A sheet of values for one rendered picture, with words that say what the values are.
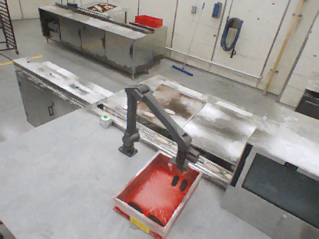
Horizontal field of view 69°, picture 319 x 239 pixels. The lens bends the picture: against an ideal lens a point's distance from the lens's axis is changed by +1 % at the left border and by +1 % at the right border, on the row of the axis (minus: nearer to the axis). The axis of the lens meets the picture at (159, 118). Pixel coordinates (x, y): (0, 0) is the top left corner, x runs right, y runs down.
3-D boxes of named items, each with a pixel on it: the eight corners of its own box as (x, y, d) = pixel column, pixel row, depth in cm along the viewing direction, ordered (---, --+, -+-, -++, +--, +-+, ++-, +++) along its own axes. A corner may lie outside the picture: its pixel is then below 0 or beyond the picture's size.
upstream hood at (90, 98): (13, 66, 252) (11, 59, 248) (30, 62, 265) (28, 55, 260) (92, 111, 197) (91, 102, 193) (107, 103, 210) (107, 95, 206)
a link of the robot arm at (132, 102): (133, 77, 140) (122, 82, 133) (151, 85, 134) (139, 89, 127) (132, 136, 164) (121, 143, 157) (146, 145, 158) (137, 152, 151)
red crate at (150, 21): (134, 22, 498) (134, 16, 491) (143, 20, 524) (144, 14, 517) (154, 28, 478) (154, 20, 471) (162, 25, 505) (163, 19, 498)
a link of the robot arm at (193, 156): (186, 134, 131) (179, 140, 125) (204, 143, 126) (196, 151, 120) (183, 149, 138) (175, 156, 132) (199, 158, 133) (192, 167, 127)
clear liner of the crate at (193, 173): (110, 209, 124) (110, 198, 118) (157, 159, 160) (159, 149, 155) (163, 246, 111) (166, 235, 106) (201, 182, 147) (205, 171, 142)
